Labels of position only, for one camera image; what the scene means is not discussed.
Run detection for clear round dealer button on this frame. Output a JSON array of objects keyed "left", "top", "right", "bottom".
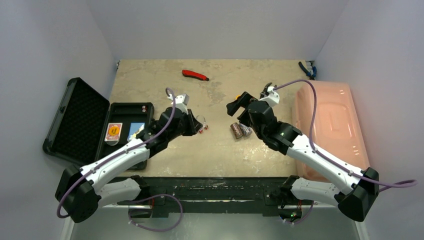
[{"left": 105, "top": 139, "right": 120, "bottom": 146}]

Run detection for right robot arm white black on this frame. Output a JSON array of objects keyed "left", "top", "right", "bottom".
[{"left": 226, "top": 92, "right": 379, "bottom": 222}]

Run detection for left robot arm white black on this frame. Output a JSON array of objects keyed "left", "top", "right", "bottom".
[{"left": 55, "top": 107, "right": 203, "bottom": 223}]

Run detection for black poker set case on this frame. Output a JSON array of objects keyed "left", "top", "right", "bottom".
[{"left": 42, "top": 77, "right": 155, "bottom": 167}]

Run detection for brown blue poker chip stack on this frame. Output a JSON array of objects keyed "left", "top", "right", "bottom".
[{"left": 238, "top": 123, "right": 253, "bottom": 137}]

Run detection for brown black poker chip stack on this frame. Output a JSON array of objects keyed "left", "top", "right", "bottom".
[{"left": 230, "top": 122, "right": 244, "bottom": 139}]

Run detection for red utility knife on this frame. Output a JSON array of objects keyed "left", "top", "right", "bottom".
[{"left": 181, "top": 69, "right": 210, "bottom": 82}]

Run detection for blue playing card deck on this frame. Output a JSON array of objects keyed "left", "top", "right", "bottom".
[{"left": 127, "top": 122, "right": 145, "bottom": 142}]

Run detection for yellow big blind button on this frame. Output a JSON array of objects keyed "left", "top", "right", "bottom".
[{"left": 108, "top": 127, "right": 120, "bottom": 138}]

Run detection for pink plastic storage bin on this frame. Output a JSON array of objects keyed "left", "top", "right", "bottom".
[{"left": 292, "top": 81, "right": 370, "bottom": 170}]

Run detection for red playing card deck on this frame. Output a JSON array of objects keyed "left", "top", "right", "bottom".
[{"left": 104, "top": 122, "right": 123, "bottom": 142}]

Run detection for black handled pliers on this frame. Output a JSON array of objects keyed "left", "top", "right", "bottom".
[{"left": 259, "top": 82, "right": 272, "bottom": 99}]

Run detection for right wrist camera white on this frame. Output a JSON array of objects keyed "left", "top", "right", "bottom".
[{"left": 261, "top": 86, "right": 280, "bottom": 108}]

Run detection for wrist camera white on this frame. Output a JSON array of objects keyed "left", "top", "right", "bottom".
[
  {"left": 261, "top": 86, "right": 280, "bottom": 108},
  {"left": 167, "top": 93, "right": 190, "bottom": 114}
]

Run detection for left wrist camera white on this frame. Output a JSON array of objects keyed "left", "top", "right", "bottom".
[{"left": 167, "top": 93, "right": 190, "bottom": 114}]

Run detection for blue handled pliers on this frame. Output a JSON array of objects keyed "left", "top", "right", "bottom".
[{"left": 298, "top": 61, "right": 317, "bottom": 80}]

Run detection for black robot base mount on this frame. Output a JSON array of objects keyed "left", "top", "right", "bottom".
[{"left": 117, "top": 176, "right": 312, "bottom": 222}]

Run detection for aluminium frame rail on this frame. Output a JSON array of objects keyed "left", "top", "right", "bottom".
[{"left": 60, "top": 203, "right": 369, "bottom": 240}]

